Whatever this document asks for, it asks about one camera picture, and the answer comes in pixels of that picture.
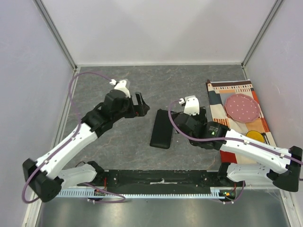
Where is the black zip tool case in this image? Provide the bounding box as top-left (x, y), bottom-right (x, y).
top-left (150, 109), bottom-right (173, 149)

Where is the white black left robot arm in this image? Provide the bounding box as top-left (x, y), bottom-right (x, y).
top-left (22, 89), bottom-right (150, 204)

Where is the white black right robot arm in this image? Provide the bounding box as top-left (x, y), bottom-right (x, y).
top-left (168, 113), bottom-right (303, 192)

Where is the colourful patterned cloth mat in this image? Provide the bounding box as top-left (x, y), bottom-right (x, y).
top-left (206, 79), bottom-right (276, 164)

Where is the pink dotted plate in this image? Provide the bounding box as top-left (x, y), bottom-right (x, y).
top-left (224, 94), bottom-right (260, 123)

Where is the yellow plastic bowl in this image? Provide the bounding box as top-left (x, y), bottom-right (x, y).
top-left (246, 131), bottom-right (265, 143)

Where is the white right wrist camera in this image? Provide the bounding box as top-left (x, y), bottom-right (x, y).
top-left (178, 96), bottom-right (200, 116)

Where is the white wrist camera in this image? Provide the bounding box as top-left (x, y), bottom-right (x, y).
top-left (109, 79), bottom-right (131, 98)
top-left (178, 96), bottom-right (200, 116)

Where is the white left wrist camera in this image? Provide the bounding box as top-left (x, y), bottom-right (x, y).
top-left (109, 79), bottom-right (131, 98)

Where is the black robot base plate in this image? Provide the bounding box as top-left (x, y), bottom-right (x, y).
top-left (90, 169), bottom-right (242, 188)

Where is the light blue cable duct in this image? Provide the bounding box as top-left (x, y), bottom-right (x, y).
top-left (56, 186), bottom-right (227, 200)

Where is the aluminium frame post left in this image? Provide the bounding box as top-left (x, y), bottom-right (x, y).
top-left (33, 0), bottom-right (78, 71)

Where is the aluminium frame post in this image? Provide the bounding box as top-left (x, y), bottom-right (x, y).
top-left (241, 0), bottom-right (284, 70)
top-left (33, 0), bottom-right (78, 71)

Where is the aluminium frame post right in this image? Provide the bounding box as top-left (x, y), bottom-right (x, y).
top-left (241, 0), bottom-right (284, 70)

